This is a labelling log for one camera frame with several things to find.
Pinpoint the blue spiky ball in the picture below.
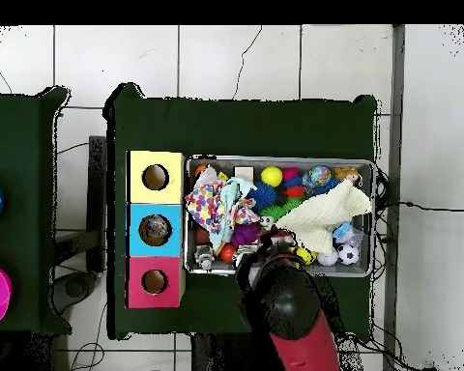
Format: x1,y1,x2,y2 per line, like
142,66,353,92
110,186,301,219
247,181,278,212
314,177,340,195

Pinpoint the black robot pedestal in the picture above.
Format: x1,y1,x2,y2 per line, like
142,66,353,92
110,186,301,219
190,333,279,371

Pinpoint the yellow ball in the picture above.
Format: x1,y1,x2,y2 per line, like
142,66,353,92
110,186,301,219
260,165,284,187

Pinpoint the globe print ball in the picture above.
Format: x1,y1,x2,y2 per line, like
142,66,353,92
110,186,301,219
307,164,333,187

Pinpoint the black floor cable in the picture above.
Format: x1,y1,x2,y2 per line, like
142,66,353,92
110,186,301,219
374,199,464,213

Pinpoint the colourful spotted cloth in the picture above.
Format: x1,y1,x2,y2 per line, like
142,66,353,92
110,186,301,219
184,179,227,235

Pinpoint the dark green table cloth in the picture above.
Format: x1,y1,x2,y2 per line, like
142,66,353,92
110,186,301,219
102,81,378,341
0,86,73,336

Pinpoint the shallow clear mesh bin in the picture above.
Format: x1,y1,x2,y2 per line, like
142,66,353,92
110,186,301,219
183,154,377,278

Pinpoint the black and white soccer ball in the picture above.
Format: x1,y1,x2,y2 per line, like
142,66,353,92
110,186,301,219
336,243,361,267

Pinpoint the black stand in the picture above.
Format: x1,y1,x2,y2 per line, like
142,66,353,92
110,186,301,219
51,134,108,314

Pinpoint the wooden box with three holes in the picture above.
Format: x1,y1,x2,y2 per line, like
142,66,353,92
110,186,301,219
125,150,187,309

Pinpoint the cream knitted cloth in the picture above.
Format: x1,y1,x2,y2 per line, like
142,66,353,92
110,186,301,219
275,178,373,255

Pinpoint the light teal cloth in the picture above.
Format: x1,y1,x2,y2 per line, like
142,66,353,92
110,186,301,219
208,176,258,252

